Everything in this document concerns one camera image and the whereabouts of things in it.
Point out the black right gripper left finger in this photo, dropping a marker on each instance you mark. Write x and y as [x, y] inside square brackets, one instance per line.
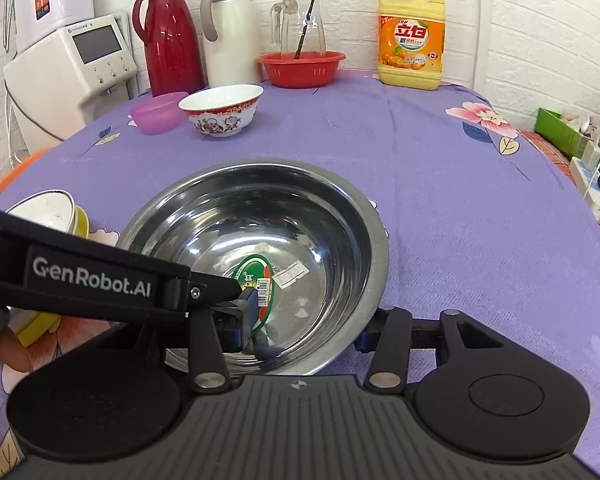
[223, 328]

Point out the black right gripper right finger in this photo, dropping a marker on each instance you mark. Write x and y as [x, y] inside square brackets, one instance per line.
[390, 335]

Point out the white blue-rimmed plate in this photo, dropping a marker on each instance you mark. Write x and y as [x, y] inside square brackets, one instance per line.
[54, 209]

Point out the stainless steel bowl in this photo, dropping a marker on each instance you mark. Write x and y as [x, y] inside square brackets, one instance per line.
[309, 240]

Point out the purple plastic bowl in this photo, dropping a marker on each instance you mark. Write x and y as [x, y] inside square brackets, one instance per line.
[158, 114]

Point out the white red patterned bowl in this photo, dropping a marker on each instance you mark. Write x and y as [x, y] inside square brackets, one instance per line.
[222, 111]

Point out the white water dispenser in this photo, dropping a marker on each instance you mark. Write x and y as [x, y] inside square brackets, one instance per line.
[68, 79]

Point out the white power strip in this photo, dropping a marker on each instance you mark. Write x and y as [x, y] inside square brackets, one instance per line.
[587, 186]

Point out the green box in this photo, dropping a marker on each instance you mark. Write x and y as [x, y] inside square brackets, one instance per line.
[550, 126]

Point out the red plastic basket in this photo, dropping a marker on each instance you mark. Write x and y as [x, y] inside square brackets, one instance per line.
[311, 70]

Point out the red thermos jug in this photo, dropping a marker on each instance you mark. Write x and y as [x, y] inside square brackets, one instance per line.
[167, 31]

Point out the yellow detergent bottle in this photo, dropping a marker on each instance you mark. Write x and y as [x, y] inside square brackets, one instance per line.
[411, 41]

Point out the white thermos jug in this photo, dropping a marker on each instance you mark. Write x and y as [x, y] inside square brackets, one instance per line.
[231, 42]

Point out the black stirring stick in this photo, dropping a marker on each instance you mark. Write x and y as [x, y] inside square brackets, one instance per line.
[305, 27]

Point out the glass pitcher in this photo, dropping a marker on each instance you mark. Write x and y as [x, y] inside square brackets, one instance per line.
[287, 18]

